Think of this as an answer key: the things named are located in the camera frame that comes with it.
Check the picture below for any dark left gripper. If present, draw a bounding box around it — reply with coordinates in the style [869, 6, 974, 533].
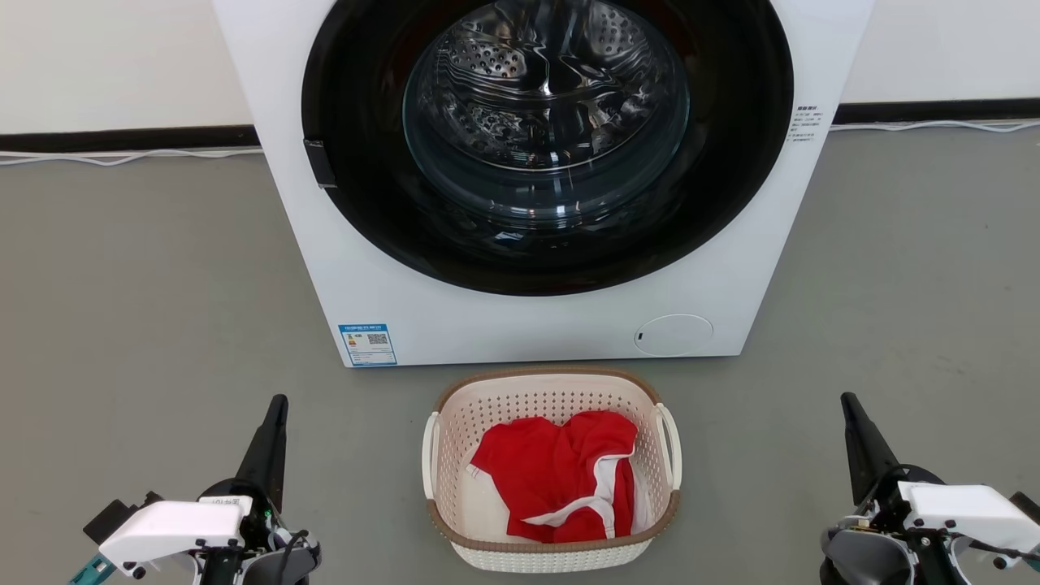
[199, 394, 290, 585]

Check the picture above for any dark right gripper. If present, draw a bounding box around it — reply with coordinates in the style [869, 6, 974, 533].
[841, 392, 969, 585]

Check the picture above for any cream perforated laundry basket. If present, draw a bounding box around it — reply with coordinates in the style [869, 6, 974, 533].
[421, 366, 683, 574]

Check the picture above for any blue energy label sticker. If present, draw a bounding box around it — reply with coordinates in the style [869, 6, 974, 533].
[338, 323, 398, 367]

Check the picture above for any white front-load washing machine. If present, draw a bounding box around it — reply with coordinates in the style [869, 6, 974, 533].
[213, 0, 877, 368]

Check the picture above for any round white filter cover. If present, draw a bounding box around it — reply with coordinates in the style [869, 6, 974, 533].
[634, 314, 714, 358]

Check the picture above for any black round glass door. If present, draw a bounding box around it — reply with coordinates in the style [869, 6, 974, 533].
[301, 0, 795, 297]

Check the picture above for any red and white garment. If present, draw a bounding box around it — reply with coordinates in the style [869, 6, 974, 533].
[470, 410, 651, 544]

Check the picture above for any small text instruction sticker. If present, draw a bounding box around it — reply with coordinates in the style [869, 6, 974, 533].
[786, 104, 823, 144]

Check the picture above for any white floor cable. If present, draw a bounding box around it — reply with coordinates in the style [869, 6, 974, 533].
[829, 119, 1040, 133]
[0, 146, 265, 167]

